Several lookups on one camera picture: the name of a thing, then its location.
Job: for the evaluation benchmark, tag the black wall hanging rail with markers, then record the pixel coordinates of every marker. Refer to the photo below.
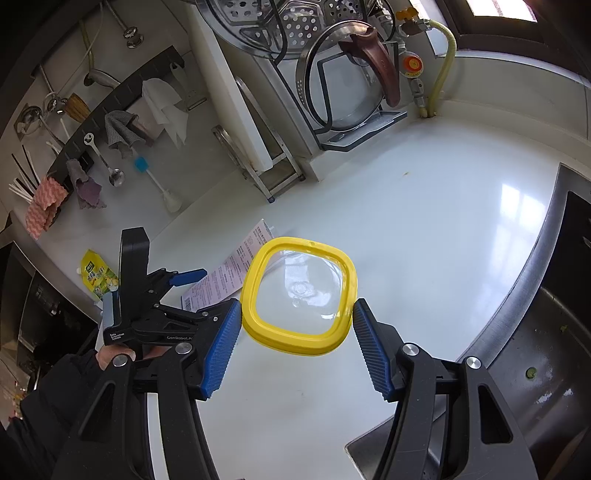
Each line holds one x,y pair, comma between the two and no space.
138,83

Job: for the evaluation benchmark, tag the stainless steel sink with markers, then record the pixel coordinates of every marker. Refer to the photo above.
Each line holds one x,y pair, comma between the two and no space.
545,346

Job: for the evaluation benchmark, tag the person's left hand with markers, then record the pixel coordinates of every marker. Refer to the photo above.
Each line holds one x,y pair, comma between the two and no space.
108,355

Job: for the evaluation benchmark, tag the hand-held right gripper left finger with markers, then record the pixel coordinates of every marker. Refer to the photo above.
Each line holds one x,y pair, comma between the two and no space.
221,350

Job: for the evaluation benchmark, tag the person's left forearm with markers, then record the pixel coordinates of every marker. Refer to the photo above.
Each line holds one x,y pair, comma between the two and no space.
46,406

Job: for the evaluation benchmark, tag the large steel ladle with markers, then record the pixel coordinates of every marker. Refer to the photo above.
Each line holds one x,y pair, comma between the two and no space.
27,117

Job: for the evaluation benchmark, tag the white hanging cloth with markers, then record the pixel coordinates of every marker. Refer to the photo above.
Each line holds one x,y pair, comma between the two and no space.
161,106

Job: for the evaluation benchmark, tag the grey cloth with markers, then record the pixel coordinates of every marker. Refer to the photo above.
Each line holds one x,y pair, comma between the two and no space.
120,134

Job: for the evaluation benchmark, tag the black dish rack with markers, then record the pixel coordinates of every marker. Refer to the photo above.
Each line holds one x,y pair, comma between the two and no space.
360,134

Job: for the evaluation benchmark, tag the purple cloth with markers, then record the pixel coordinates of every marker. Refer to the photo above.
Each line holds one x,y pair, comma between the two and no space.
87,189

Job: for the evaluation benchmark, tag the white cutting board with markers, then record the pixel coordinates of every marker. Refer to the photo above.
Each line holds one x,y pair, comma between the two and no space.
221,83

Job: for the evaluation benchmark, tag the yellow-rimmed clear container lid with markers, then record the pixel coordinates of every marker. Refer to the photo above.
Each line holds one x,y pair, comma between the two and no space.
300,344

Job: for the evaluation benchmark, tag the perforated steel steamer tray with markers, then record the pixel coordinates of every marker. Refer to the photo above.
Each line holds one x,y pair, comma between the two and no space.
304,27
351,11
240,27

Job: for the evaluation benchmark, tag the yellow seasoning pouch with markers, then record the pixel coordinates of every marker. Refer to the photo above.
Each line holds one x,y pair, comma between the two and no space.
99,277

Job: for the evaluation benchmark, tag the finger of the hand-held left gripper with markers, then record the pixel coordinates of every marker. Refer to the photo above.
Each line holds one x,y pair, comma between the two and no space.
189,277
203,316

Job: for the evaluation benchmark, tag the gas valve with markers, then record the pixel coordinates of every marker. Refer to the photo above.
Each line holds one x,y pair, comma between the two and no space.
411,64

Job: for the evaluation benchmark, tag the pink striped cloth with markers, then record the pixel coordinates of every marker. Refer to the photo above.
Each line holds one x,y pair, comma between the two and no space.
44,207

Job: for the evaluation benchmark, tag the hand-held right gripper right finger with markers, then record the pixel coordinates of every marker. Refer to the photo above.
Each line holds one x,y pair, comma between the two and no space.
369,341

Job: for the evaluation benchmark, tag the black stove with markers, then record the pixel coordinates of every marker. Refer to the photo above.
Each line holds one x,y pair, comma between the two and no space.
46,300

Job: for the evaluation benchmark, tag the dark window frame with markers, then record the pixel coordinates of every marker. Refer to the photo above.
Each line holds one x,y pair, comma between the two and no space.
508,27

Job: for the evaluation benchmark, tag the small steel ladle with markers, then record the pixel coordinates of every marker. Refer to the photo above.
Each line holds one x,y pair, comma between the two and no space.
115,177

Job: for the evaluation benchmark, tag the metal wall hook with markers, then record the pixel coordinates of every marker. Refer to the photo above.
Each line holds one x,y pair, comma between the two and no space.
133,39

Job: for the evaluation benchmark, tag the bundle of chopsticks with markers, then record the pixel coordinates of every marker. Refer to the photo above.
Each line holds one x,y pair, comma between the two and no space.
25,180

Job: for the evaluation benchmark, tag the printed paper receipt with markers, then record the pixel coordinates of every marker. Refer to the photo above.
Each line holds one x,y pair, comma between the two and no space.
226,277

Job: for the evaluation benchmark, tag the steel cutting board rack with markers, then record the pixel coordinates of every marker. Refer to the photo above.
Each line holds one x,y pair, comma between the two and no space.
277,184

